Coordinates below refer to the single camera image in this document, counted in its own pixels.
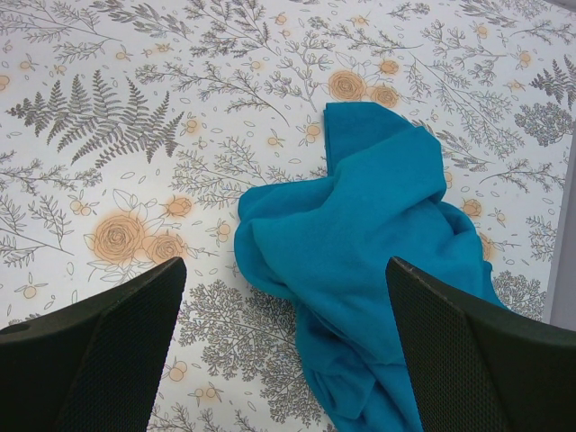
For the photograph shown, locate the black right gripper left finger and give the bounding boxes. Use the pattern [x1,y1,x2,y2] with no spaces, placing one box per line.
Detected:
[1,257,186,431]

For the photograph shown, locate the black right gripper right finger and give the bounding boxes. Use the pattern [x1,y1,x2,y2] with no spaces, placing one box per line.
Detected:
[386,257,575,431]

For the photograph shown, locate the blue t shirt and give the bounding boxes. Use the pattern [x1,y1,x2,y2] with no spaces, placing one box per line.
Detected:
[234,102,498,431]

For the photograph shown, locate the floral patterned table mat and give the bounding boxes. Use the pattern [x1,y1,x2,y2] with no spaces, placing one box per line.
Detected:
[1,1,575,431]

